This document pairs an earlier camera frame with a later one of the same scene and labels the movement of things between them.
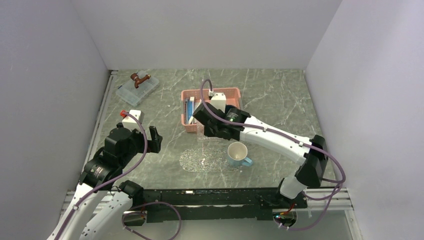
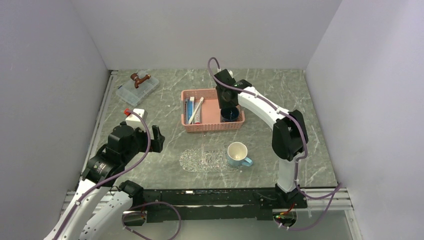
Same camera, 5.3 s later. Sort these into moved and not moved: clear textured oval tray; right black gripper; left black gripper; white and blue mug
Moved: right black gripper
Not moved: clear textured oval tray; left black gripper; white and blue mug
